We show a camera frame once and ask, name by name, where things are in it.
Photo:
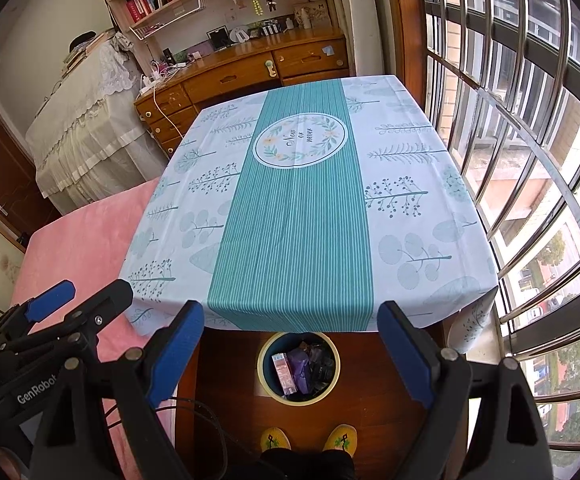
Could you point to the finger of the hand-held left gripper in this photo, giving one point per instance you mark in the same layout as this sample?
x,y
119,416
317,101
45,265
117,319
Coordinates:
x,y
105,305
50,300

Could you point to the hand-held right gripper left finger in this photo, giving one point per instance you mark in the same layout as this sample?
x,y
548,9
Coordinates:
x,y
177,355

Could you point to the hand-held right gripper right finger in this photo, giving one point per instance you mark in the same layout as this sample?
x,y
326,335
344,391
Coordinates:
x,y
404,355

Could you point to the small black box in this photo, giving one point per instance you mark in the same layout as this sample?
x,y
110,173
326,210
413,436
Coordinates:
x,y
322,372

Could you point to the blue trash bin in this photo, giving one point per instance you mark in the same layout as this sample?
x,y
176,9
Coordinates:
x,y
266,375

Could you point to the purple plastic bag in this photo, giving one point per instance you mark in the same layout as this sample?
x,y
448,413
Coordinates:
x,y
301,365

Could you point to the pink strawberry carton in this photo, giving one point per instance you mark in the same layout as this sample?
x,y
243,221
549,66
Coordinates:
x,y
284,372

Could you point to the yellow embroidered slipper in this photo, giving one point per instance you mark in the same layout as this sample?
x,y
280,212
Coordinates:
x,y
340,437
275,439

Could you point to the brown wooden door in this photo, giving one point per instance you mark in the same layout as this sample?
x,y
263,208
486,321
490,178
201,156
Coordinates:
x,y
5,175

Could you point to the person's dark pants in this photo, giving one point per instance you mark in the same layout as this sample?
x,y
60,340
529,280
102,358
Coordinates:
x,y
305,467

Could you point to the white power strip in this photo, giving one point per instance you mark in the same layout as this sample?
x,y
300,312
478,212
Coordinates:
x,y
149,84

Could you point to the window with metal grille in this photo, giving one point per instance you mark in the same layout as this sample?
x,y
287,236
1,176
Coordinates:
x,y
519,160

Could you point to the wooden desk with drawers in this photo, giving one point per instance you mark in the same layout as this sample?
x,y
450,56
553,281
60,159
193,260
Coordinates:
x,y
240,60

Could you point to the pale green drawer lock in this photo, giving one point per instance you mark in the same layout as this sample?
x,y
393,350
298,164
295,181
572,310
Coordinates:
x,y
270,67

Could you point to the white ornament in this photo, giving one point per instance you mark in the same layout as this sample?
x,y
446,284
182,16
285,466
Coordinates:
x,y
241,36

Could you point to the pale curtain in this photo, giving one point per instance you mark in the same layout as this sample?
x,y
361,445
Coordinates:
x,y
364,20

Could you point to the brown cardboard box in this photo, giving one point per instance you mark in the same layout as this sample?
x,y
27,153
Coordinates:
x,y
312,12

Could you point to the black picture frame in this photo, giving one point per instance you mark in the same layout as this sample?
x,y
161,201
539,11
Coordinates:
x,y
218,40

